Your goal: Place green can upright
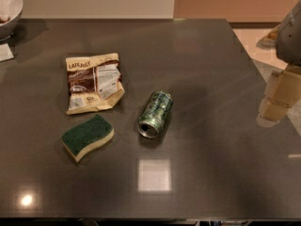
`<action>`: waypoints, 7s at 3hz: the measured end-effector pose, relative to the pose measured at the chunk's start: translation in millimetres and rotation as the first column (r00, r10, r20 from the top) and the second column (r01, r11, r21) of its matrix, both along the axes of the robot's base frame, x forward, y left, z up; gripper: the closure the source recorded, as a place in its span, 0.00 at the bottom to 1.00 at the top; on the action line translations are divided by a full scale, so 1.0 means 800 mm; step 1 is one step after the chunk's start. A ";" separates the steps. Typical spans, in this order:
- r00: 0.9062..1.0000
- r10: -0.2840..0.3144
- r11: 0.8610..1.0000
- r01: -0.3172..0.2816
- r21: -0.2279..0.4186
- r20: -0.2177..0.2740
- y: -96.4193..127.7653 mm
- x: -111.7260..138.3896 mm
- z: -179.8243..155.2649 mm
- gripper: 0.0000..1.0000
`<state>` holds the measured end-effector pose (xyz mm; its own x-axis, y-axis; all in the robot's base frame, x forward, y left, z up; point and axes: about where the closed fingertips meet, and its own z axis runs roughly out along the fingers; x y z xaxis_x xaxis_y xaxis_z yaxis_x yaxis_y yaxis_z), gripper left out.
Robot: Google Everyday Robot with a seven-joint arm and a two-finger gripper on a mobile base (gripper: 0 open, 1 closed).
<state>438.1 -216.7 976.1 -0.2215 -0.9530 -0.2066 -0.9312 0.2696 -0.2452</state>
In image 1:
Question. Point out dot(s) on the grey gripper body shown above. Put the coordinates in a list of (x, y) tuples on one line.
[(290, 40)]

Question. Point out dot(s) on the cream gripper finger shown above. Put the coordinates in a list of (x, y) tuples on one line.
[(282, 92)]

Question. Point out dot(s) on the green soda can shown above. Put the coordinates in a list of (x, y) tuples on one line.
[(152, 121)]

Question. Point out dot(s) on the cream brown snack bag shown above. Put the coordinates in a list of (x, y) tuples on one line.
[(94, 83)]

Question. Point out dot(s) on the green yellow sponge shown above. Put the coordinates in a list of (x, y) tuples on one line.
[(87, 137)]

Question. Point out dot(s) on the metal bowl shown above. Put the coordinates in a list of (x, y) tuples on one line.
[(10, 14)]

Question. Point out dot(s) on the white paper card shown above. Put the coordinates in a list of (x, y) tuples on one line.
[(5, 52)]

